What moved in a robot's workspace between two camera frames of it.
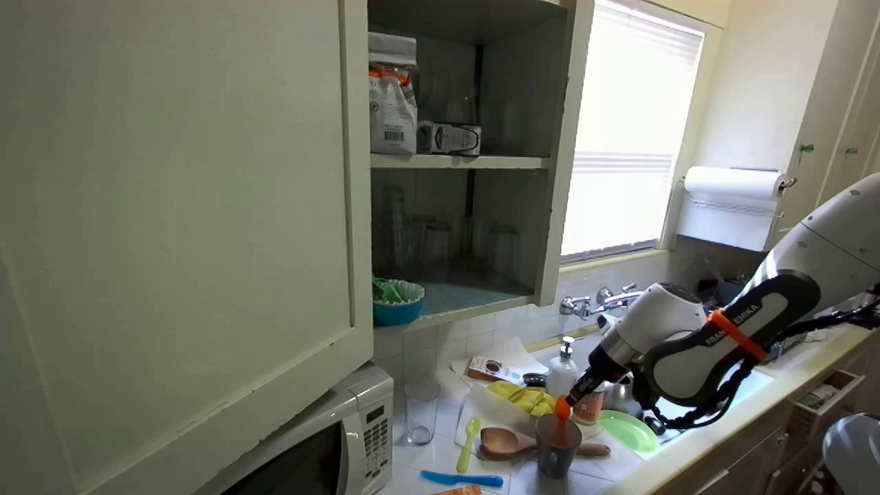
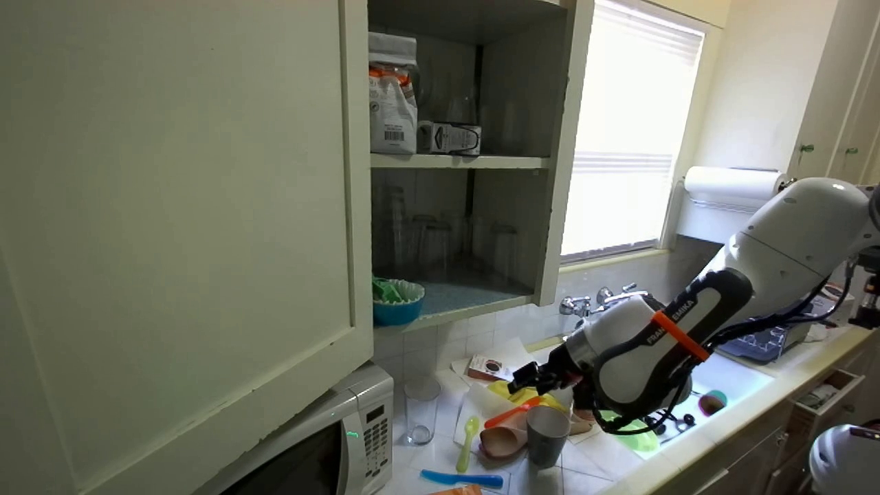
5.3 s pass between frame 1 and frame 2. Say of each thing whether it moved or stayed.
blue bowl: stayed
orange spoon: moved
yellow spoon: stayed
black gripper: moved
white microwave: stayed
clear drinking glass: stayed
